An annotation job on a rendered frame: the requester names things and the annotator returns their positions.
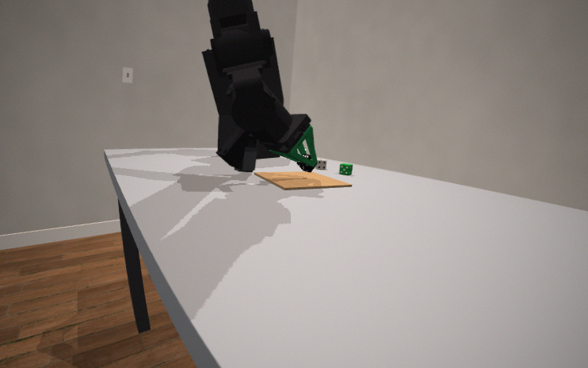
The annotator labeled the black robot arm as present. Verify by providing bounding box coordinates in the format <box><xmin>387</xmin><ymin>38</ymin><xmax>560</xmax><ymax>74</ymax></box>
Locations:
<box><xmin>208</xmin><ymin>0</ymin><xmax>289</xmax><ymax>172</ymax></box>

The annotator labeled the black die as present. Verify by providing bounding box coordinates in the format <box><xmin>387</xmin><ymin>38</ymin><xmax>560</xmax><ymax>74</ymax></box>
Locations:
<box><xmin>297</xmin><ymin>154</ymin><xmax>318</xmax><ymax>173</ymax></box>

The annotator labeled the green die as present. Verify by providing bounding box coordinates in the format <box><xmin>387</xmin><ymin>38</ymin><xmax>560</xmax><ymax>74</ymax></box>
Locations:
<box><xmin>339</xmin><ymin>163</ymin><xmax>353</xmax><ymax>175</ymax></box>

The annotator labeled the white die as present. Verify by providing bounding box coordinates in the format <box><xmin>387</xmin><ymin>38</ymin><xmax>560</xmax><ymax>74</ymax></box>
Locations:
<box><xmin>315</xmin><ymin>159</ymin><xmax>326</xmax><ymax>170</ymax></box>

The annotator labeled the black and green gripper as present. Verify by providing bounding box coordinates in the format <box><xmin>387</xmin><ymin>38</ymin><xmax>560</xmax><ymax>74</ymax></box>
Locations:
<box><xmin>263</xmin><ymin>94</ymin><xmax>318</xmax><ymax>167</ymax></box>

